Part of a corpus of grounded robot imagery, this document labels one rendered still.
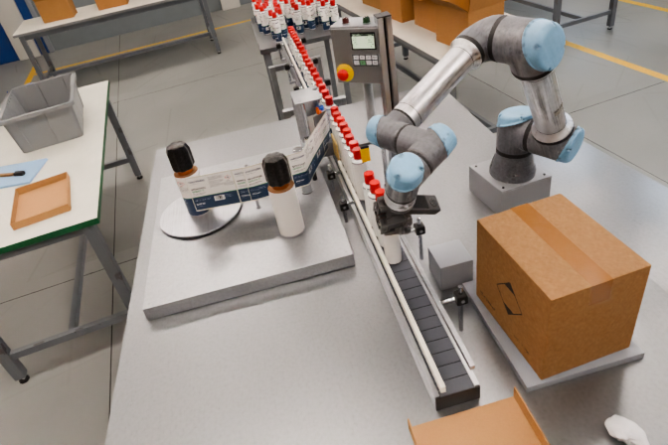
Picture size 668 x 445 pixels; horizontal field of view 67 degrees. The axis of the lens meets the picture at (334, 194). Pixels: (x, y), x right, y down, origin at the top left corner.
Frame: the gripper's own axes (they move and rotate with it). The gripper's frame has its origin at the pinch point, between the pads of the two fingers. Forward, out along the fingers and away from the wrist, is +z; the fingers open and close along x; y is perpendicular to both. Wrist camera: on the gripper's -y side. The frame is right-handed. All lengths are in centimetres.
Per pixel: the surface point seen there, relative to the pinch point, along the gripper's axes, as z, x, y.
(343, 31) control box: -9, -65, -1
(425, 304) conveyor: 10.2, 19.3, -2.1
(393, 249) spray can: 13.6, 0.8, 1.1
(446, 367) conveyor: 0.2, 37.0, 0.2
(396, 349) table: 10.8, 28.5, 9.2
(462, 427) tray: -2, 50, 2
